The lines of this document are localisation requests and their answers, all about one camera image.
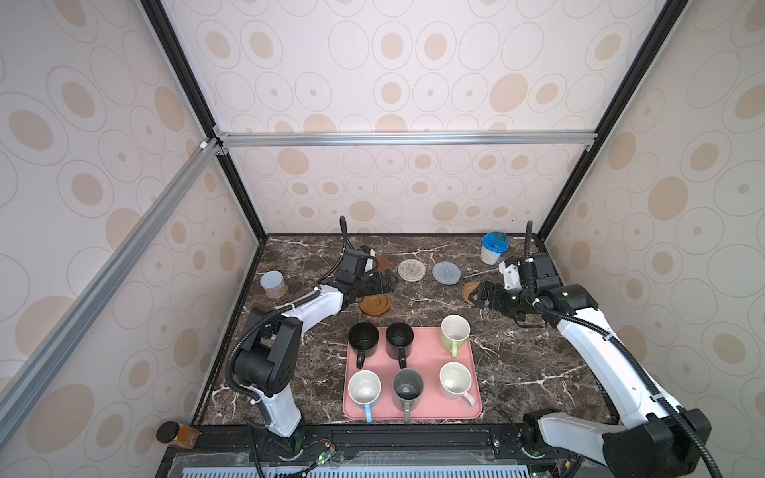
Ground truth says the dark wooden coaster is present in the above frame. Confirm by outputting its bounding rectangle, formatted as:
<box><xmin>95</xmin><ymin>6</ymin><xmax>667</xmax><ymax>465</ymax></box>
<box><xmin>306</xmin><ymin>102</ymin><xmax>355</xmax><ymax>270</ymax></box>
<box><xmin>376</xmin><ymin>256</ymin><xmax>392</xmax><ymax>272</ymax></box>

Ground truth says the rattan coaster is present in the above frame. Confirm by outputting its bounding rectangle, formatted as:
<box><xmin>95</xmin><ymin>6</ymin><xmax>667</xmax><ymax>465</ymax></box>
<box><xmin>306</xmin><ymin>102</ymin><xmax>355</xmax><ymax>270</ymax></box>
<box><xmin>461</xmin><ymin>281</ymin><xmax>480</xmax><ymax>307</ymax></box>

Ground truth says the white woven coaster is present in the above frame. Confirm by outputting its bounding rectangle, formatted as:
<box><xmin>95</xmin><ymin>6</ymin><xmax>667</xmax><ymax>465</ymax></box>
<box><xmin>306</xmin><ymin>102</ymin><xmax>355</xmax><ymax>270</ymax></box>
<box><xmin>398</xmin><ymin>259</ymin><xmax>426</xmax><ymax>283</ymax></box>

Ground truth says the blue-grey woven coaster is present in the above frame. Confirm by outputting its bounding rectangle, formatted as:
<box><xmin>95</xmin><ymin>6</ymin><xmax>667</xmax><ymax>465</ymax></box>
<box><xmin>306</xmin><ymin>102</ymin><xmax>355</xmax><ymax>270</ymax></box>
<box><xmin>432</xmin><ymin>261</ymin><xmax>461</xmax><ymax>286</ymax></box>

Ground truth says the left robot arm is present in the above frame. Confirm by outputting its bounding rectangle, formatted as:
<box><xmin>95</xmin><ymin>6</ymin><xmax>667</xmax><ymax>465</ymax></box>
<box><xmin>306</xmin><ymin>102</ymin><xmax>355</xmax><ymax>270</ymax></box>
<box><xmin>224</xmin><ymin>248</ymin><xmax>398</xmax><ymax>438</ymax></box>

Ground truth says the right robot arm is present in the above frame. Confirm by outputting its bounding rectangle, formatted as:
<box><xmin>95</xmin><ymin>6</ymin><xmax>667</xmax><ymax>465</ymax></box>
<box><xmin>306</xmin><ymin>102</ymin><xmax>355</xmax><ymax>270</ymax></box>
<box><xmin>468</xmin><ymin>282</ymin><xmax>721</xmax><ymax>477</ymax></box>

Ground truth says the white cup blue lid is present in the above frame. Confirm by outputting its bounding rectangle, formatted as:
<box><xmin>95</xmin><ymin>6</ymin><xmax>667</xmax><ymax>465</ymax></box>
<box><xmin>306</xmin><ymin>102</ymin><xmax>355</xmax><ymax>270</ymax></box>
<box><xmin>480</xmin><ymin>231</ymin><xmax>509</xmax><ymax>266</ymax></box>

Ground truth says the green mug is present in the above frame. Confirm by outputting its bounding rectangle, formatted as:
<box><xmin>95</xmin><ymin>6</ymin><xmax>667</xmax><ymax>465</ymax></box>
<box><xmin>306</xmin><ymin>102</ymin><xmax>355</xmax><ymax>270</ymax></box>
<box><xmin>439</xmin><ymin>315</ymin><xmax>471</xmax><ymax>359</ymax></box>

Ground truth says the black mug middle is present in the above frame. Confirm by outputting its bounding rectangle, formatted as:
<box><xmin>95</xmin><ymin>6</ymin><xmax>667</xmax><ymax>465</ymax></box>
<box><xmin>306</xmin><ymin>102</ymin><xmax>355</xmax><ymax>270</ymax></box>
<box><xmin>386</xmin><ymin>323</ymin><xmax>414</xmax><ymax>370</ymax></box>

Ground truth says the black mug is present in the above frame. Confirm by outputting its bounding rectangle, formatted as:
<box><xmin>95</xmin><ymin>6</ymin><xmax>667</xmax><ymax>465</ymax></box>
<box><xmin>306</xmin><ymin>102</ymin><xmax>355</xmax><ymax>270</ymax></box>
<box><xmin>348</xmin><ymin>322</ymin><xmax>380</xmax><ymax>370</ymax></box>
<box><xmin>386</xmin><ymin>323</ymin><xmax>414</xmax><ymax>370</ymax></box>

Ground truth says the black mug left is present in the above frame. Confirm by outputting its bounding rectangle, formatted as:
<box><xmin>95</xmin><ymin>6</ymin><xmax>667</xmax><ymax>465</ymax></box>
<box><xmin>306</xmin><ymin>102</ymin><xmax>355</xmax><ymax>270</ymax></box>
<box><xmin>348</xmin><ymin>322</ymin><xmax>380</xmax><ymax>370</ymax></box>

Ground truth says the pink tray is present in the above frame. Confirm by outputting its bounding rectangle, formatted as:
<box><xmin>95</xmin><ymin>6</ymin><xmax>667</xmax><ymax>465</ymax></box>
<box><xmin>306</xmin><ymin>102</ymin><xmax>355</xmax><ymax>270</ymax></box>
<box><xmin>343</xmin><ymin>315</ymin><xmax>482</xmax><ymax>423</ymax></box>

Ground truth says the grey mug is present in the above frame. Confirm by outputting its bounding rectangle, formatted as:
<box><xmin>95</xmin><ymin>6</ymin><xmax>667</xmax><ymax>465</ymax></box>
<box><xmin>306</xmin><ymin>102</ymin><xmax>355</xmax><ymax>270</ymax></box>
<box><xmin>392</xmin><ymin>368</ymin><xmax>424</xmax><ymax>424</ymax></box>

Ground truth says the horizontal aluminium bar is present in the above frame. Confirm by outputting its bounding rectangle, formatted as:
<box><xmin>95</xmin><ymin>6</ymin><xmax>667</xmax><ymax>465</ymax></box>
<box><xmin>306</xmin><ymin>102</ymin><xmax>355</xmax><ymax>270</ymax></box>
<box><xmin>220</xmin><ymin>129</ymin><xmax>598</xmax><ymax>149</ymax></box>

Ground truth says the brown jar black lid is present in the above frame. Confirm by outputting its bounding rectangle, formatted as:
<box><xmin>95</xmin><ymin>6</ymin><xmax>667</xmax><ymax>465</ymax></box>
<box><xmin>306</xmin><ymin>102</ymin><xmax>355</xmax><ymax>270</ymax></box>
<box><xmin>155</xmin><ymin>421</ymin><xmax>201</xmax><ymax>450</ymax></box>

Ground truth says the diagonal aluminium bar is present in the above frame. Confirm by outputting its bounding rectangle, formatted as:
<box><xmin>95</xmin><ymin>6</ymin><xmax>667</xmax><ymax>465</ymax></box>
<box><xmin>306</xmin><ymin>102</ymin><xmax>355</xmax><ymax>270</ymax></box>
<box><xmin>1</xmin><ymin>137</ymin><xmax>221</xmax><ymax>446</ymax></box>

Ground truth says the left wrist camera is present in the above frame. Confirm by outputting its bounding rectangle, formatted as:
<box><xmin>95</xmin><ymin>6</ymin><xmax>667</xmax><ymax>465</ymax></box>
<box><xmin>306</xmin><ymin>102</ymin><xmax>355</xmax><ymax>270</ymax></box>
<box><xmin>359</xmin><ymin>245</ymin><xmax>378</xmax><ymax>272</ymax></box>

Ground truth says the white mug pink handle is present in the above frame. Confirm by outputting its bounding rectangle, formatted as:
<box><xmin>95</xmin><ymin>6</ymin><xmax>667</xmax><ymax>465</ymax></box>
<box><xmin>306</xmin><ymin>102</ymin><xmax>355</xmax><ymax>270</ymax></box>
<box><xmin>438</xmin><ymin>362</ymin><xmax>476</xmax><ymax>407</ymax></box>

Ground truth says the white mug blue handle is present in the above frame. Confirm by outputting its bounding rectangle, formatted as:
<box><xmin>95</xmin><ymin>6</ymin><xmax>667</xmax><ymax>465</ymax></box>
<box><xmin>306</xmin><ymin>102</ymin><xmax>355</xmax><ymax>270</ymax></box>
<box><xmin>348</xmin><ymin>370</ymin><xmax>382</xmax><ymax>423</ymax></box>

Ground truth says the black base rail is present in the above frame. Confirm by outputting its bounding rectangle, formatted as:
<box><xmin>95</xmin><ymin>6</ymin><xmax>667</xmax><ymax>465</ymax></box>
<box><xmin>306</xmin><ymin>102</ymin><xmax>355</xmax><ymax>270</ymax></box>
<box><xmin>157</xmin><ymin>423</ymin><xmax>609</xmax><ymax>477</ymax></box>

